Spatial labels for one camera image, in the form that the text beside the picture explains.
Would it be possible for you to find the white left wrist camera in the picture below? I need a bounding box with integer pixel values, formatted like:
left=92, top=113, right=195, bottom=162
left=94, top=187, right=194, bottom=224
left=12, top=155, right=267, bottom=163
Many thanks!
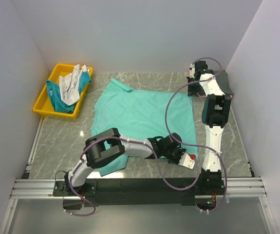
left=178, top=153, right=196, bottom=169

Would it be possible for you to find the folded dark grey t shirt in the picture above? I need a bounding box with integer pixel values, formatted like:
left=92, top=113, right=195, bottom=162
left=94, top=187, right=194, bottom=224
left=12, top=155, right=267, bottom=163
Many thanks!
left=216, top=70, right=234, bottom=96

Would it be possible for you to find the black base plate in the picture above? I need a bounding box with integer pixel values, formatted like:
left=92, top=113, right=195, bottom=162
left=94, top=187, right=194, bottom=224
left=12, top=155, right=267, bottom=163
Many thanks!
left=52, top=177, right=227, bottom=211

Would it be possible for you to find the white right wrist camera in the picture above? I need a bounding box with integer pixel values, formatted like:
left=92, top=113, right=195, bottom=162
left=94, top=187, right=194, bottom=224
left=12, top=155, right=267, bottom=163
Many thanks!
left=189, top=63, right=195, bottom=78

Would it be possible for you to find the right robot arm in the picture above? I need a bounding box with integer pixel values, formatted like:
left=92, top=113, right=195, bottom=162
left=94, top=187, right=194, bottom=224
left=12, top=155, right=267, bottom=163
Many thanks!
left=187, top=60, right=231, bottom=189

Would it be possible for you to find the folded pink t shirt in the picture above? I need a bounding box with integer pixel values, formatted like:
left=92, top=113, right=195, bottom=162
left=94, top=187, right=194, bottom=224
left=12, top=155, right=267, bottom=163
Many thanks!
left=187, top=68, right=234, bottom=98

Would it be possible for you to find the mint green polo shirt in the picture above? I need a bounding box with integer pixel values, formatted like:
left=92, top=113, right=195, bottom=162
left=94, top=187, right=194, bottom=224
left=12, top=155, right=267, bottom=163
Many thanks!
left=90, top=78, right=199, bottom=177

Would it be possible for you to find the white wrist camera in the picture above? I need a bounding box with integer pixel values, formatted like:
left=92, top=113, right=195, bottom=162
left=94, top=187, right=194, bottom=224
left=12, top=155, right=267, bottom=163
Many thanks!
left=178, top=153, right=196, bottom=169
left=189, top=63, right=195, bottom=78

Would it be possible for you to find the white t shirt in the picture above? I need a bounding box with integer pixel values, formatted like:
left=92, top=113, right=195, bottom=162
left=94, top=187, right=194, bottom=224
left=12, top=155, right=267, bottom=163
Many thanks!
left=59, top=64, right=91, bottom=106

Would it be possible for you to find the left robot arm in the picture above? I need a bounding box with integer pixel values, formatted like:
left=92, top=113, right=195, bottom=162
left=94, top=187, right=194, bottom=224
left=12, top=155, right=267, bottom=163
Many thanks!
left=64, top=128, right=195, bottom=192

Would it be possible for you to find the aluminium frame rail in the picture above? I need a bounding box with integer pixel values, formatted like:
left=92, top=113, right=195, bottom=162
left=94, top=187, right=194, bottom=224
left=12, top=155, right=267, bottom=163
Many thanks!
left=10, top=114, right=278, bottom=234

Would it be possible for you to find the teal t shirt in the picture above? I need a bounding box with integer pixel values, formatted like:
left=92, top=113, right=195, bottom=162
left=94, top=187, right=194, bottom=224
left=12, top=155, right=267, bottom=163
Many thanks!
left=46, top=80, right=79, bottom=114

